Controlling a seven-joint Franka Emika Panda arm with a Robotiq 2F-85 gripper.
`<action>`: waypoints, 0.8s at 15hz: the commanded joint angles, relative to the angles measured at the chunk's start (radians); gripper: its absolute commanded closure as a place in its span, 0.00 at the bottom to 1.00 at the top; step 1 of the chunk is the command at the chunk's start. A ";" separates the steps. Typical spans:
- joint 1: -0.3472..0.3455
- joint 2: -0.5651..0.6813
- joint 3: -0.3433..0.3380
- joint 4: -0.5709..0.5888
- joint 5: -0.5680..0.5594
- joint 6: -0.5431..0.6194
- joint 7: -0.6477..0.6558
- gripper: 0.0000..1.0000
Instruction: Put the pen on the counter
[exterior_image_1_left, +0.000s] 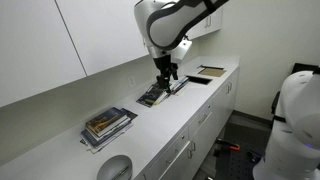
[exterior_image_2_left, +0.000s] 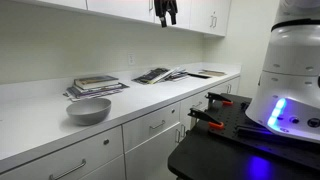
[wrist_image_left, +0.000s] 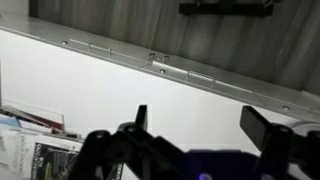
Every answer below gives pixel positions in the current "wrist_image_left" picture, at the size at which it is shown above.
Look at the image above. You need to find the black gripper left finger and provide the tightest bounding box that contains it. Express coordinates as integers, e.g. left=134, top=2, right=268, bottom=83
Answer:
left=68, top=105, right=187, bottom=180

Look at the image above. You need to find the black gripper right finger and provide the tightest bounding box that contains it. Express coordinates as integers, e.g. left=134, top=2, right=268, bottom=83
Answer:
left=240, top=106, right=320, bottom=180

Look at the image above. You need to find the clear acrylic document tray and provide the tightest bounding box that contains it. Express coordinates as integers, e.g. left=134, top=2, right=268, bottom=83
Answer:
left=1, top=100, right=65, bottom=133

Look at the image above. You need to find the aluminium table edge rail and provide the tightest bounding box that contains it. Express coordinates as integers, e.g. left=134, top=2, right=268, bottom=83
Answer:
left=0, top=19, right=320, bottom=121

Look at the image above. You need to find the black bracket on floor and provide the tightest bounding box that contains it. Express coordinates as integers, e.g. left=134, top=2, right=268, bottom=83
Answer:
left=178, top=0, right=277, bottom=17

